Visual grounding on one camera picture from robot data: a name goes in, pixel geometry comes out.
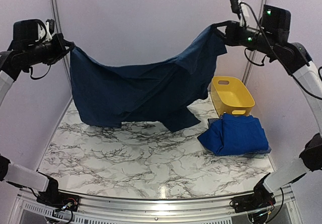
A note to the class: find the grey-blue garment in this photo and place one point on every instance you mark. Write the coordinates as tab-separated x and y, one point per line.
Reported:
107	96

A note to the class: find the yellow plastic basket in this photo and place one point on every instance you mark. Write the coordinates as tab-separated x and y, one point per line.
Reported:
229	95

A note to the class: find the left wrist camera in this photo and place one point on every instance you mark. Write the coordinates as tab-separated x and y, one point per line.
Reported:
46	30

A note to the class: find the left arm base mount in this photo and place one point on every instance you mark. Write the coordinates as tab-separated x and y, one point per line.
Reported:
64	201

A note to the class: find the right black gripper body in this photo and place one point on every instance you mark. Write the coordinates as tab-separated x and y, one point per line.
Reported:
234	39

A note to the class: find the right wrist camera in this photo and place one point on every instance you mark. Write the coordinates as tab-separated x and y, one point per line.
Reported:
242	12

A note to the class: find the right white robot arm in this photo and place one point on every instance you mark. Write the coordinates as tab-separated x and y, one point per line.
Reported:
271	39

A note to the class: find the blue pleated skirt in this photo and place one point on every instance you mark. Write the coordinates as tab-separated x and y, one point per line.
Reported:
235	136

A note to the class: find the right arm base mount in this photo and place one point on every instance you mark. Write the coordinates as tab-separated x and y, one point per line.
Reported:
251	202

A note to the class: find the blue checked folded shirt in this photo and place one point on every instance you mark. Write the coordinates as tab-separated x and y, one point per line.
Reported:
213	120

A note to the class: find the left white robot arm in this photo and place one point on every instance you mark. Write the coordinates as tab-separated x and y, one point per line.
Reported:
33	42

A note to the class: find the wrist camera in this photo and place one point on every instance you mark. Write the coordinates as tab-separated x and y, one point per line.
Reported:
46	30
242	12

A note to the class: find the aluminium wall profile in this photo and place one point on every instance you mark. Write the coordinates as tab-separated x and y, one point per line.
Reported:
56	17
249	65

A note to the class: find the left aluminium wall profile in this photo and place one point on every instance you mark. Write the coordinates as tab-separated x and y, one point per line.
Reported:
56	17

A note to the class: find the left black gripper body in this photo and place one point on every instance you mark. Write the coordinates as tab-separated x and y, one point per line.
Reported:
51	53

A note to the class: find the aluminium table front rail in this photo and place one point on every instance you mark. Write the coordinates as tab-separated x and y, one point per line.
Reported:
98	209

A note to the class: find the right aluminium wall profile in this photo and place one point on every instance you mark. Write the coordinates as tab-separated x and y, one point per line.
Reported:
249	65

